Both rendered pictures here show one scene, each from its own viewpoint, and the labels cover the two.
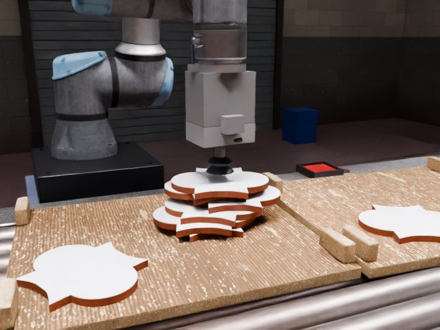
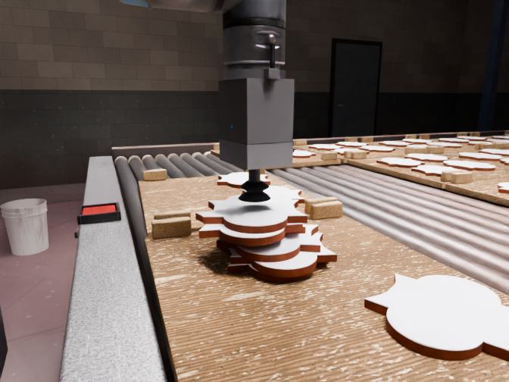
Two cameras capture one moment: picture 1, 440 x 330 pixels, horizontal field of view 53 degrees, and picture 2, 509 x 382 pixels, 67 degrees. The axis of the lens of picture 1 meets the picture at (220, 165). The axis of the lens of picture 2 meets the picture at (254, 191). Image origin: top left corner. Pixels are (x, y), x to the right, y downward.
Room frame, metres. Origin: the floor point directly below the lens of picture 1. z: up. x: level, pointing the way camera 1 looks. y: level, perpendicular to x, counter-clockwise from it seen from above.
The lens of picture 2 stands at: (0.65, 0.49, 1.14)
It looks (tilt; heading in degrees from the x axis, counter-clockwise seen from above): 14 degrees down; 270
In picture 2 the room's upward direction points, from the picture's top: straight up
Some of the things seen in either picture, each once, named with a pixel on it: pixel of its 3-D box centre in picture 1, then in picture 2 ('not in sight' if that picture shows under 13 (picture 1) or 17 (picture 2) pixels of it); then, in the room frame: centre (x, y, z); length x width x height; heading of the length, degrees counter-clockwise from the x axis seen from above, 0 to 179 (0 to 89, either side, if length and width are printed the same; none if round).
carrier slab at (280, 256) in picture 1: (165, 239); (310, 283); (0.58, 0.08, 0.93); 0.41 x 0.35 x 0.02; 110
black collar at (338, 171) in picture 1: (319, 170); (99, 212); (0.95, -0.22, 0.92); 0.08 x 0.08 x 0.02; 22
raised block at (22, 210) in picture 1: (22, 211); not in sight; (0.64, 0.31, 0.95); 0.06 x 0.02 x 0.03; 20
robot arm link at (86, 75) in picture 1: (84, 81); not in sight; (1.02, 0.31, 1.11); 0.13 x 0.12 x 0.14; 114
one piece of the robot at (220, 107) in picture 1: (222, 103); (263, 117); (0.64, 0.00, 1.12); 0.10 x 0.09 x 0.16; 28
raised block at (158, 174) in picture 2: (440, 164); (154, 175); (0.91, -0.47, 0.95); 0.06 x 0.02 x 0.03; 18
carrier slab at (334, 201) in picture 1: (407, 206); (224, 197); (0.72, -0.32, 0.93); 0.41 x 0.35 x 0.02; 108
